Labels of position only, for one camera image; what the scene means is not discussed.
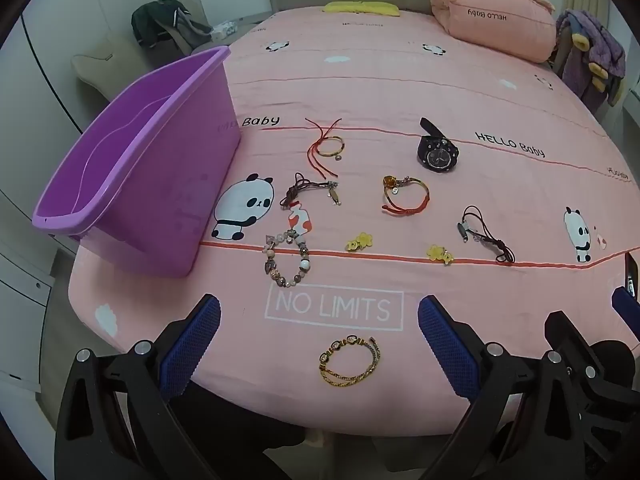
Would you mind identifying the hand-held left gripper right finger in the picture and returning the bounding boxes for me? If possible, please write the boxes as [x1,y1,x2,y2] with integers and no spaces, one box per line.
[417,295,593,480]

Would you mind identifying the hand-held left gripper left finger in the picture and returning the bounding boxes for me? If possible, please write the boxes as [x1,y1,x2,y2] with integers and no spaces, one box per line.
[54,294,236,480]

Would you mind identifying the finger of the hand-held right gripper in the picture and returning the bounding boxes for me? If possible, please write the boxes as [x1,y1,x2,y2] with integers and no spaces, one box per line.
[544,311,640,480]
[611,252,640,341]

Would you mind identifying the yellow flower hair clip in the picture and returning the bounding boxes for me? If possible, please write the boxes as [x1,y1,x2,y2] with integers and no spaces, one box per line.
[426,244,455,266]
[345,231,376,252]

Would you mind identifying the gold chain bracelet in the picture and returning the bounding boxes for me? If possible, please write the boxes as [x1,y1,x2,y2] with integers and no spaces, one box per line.
[318,335,382,387]

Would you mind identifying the multicoloured beaded bracelet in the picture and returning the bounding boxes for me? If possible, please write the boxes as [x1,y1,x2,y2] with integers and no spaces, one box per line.
[261,230,312,290]

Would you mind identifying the black cord necklace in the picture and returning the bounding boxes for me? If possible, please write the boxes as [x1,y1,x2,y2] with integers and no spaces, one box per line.
[459,205,516,264]

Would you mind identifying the black wristwatch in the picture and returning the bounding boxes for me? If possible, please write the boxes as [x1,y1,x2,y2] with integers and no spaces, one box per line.
[417,117,460,175]

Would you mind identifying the purple plastic bin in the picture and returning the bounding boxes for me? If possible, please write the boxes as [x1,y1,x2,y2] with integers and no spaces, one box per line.
[31,46,244,279]

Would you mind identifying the purple clothes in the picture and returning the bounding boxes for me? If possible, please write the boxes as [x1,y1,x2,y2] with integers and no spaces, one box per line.
[555,9,627,107]

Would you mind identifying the pink folded quilt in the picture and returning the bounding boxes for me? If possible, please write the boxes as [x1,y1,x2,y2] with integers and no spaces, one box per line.
[414,0,557,63]

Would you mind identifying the dark green jacket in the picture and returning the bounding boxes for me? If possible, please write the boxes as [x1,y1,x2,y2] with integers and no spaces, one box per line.
[131,0,213,53]

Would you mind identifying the yellow pillow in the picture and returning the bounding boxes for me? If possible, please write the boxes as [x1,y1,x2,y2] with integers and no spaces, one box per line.
[322,0,401,17]

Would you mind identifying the brown cord pendant necklace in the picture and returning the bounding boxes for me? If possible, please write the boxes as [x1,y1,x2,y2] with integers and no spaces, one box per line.
[279,172,343,236]

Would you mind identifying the orange red cord bracelet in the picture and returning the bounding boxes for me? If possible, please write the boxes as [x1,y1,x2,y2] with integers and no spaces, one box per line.
[381,175,431,217]

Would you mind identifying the red string bracelet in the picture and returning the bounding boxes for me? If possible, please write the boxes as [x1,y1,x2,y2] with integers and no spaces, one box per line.
[304,117,347,173]

